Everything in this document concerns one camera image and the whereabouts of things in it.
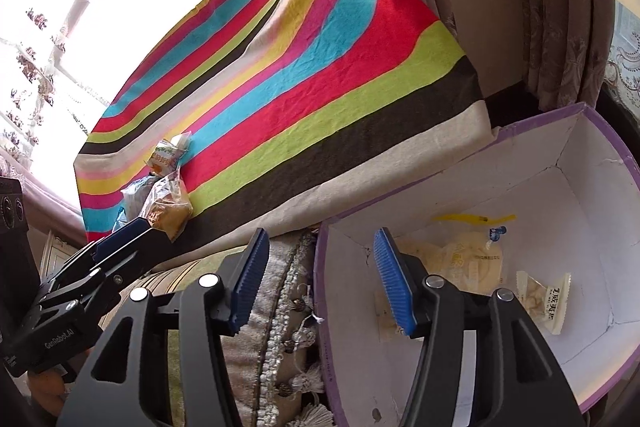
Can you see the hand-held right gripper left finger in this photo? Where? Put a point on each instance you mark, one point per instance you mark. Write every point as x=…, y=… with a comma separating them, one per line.
x=246, y=279

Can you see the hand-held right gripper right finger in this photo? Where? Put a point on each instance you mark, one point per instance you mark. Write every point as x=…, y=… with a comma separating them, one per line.
x=395, y=287

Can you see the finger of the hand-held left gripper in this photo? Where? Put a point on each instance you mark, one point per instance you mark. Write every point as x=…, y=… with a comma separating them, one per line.
x=122, y=234
x=135, y=257

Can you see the clear brown cake packet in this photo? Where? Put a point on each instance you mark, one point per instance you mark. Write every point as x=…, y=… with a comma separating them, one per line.
x=170, y=207

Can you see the clear bag of snacks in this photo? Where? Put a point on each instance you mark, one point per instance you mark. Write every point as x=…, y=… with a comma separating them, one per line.
x=590, y=187

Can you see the person's left hand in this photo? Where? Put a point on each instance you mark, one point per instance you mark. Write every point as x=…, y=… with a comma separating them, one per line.
x=47, y=389

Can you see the clear bluish snack packet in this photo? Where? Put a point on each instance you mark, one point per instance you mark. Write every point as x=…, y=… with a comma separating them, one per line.
x=132, y=199

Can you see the fringed beige cushion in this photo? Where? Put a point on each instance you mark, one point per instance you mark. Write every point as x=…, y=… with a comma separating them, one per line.
x=280, y=307

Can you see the clear pale pastry packet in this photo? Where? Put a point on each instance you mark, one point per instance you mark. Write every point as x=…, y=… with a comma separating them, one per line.
x=460, y=262

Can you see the white orange snack packet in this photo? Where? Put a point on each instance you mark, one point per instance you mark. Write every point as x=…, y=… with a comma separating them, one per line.
x=167, y=154

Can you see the small white snack packet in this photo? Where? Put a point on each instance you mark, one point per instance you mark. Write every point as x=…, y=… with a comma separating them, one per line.
x=542, y=302

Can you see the striped colourful tablecloth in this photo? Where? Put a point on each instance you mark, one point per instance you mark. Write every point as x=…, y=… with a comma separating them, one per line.
x=300, y=82

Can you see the sheer floral curtain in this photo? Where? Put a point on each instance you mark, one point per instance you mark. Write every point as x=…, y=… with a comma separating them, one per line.
x=50, y=32

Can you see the white lace cloth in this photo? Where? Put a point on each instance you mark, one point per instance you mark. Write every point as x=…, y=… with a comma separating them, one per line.
x=625, y=57

